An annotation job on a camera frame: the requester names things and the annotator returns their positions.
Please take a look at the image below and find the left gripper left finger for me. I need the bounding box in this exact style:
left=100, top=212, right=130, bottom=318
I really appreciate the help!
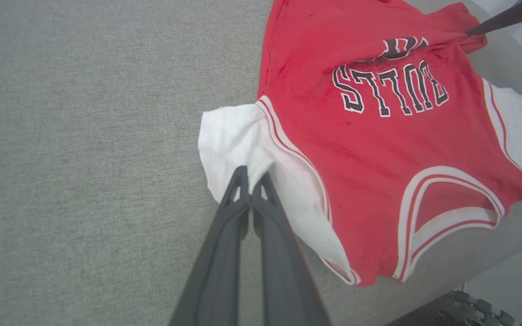
left=168, top=166, right=250, bottom=326

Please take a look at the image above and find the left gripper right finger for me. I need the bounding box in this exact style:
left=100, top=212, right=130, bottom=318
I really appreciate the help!
left=252, top=173, right=332, bottom=326

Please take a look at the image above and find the red and white basketball jersey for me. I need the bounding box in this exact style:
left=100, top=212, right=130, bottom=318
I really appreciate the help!
left=198, top=0, right=522, bottom=287

